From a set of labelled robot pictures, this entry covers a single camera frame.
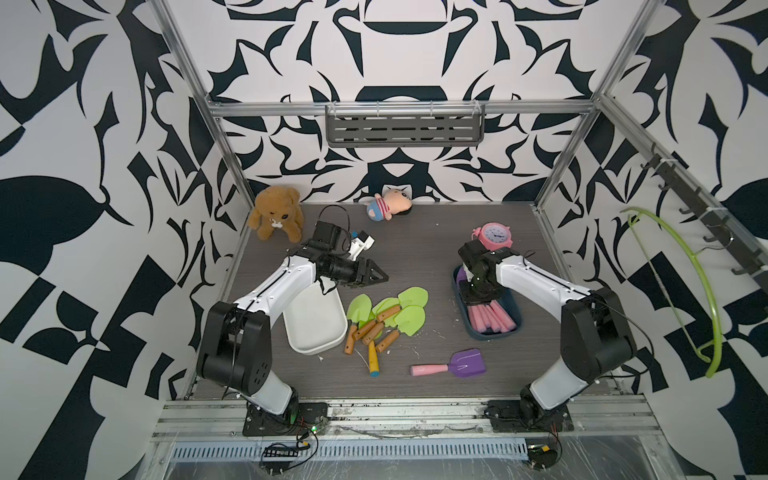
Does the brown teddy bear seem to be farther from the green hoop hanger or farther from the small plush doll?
the green hoop hanger

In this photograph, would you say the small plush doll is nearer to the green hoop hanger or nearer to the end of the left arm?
the end of the left arm

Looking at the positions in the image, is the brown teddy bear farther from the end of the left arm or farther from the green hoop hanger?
the green hoop hanger
